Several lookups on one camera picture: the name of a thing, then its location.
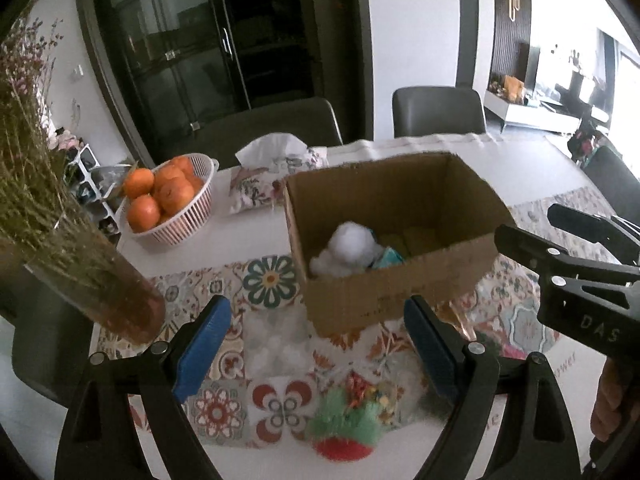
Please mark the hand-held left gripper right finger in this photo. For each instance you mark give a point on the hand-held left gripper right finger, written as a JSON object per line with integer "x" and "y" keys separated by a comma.
{"x": 432, "y": 355}

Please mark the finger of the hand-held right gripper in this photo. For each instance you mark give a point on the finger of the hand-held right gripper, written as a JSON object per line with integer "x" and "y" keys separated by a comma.
{"x": 525, "y": 250}
{"x": 585, "y": 227}

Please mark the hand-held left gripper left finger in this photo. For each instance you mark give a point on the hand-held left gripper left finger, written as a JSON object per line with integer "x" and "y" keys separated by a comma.
{"x": 202, "y": 355}

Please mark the brown cardboard box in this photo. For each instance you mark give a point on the brown cardboard box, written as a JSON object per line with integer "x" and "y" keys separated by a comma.
{"x": 400, "y": 290}

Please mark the teal soft item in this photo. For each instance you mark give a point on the teal soft item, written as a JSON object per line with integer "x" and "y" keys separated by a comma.
{"x": 387, "y": 258}

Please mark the person's right hand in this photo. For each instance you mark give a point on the person's right hand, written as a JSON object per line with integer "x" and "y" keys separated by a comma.
{"x": 617, "y": 400}

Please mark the dark grey dining chair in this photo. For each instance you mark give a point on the dark grey dining chair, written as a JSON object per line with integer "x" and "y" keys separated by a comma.
{"x": 280, "y": 125}
{"x": 45, "y": 355}
{"x": 435, "y": 110}
{"x": 617, "y": 175}

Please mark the clear bag of colourful pompoms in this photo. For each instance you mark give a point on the clear bag of colourful pompoms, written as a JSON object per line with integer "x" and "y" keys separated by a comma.
{"x": 370, "y": 392}

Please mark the clear bag of white cotton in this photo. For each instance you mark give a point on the clear bag of white cotton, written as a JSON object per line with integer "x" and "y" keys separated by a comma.
{"x": 275, "y": 345}

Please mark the glass vase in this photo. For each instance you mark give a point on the glass vase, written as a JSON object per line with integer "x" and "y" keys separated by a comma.
{"x": 125, "y": 305}

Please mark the green and red plush toy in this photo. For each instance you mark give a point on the green and red plush toy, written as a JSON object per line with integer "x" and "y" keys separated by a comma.
{"x": 345, "y": 430}

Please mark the white television console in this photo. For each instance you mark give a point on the white television console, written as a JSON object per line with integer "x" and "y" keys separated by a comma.
{"x": 525, "y": 110}

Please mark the white plastic basket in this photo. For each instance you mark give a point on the white plastic basket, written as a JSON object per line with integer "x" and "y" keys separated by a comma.
{"x": 190, "y": 215}

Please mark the white plush toy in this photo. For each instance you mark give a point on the white plush toy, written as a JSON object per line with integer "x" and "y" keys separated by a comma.
{"x": 345, "y": 245}

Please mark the orange paper bag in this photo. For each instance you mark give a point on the orange paper bag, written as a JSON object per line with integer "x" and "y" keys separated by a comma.
{"x": 514, "y": 89}

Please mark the pile of oranges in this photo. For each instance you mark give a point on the pile of oranges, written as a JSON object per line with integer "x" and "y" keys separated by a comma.
{"x": 175, "y": 195}

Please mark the floral tissue box cover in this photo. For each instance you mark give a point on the floral tissue box cover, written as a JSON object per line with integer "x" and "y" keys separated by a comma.
{"x": 260, "y": 185}

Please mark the white tissue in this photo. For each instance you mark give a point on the white tissue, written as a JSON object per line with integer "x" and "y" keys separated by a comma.
{"x": 272, "y": 147}

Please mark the white shelf unit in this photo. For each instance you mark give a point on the white shelf unit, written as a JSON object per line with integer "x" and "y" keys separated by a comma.
{"x": 87, "y": 160}

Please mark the dark interior door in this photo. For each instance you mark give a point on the dark interior door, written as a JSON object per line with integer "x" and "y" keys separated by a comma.
{"x": 467, "y": 20}

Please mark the dried flower bunch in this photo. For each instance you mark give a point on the dried flower bunch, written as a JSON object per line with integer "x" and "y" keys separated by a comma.
{"x": 30, "y": 185}

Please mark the black glass door cabinet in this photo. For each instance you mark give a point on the black glass door cabinet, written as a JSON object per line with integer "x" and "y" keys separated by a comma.
{"x": 175, "y": 35}

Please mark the gold wall ornament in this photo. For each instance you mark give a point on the gold wall ornament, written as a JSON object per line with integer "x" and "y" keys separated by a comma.
{"x": 514, "y": 0}

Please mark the white wall switch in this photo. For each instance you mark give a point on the white wall switch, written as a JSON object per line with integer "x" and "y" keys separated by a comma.
{"x": 76, "y": 73}

